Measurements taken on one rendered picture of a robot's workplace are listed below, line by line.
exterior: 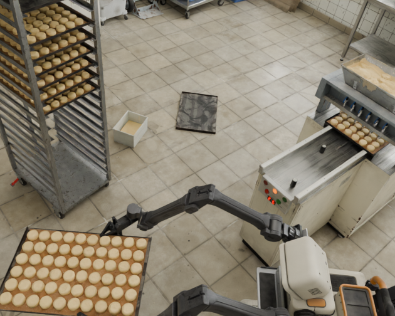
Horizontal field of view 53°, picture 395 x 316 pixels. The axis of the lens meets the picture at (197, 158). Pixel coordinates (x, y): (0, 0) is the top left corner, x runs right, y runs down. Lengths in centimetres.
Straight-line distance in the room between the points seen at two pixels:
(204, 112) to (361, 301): 264
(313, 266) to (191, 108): 286
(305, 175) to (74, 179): 180
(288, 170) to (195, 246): 99
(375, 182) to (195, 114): 197
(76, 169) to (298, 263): 222
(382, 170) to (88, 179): 218
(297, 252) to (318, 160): 117
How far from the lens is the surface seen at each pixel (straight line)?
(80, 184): 326
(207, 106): 424
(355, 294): 213
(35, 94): 235
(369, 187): 300
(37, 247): 198
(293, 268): 163
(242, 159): 375
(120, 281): 181
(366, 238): 358
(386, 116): 272
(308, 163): 266
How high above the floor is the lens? 262
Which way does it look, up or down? 46 degrees down
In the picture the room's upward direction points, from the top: 9 degrees clockwise
